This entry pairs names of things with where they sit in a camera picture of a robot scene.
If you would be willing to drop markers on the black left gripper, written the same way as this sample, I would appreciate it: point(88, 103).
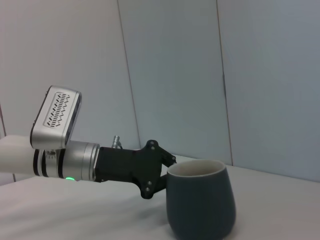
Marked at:
point(130, 166)

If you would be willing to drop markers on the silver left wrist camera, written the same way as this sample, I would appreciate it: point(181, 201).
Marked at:
point(56, 117)

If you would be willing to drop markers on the grey ceramic cup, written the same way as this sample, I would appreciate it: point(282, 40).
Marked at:
point(200, 197)

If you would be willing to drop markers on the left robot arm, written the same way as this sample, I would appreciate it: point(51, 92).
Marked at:
point(72, 161)

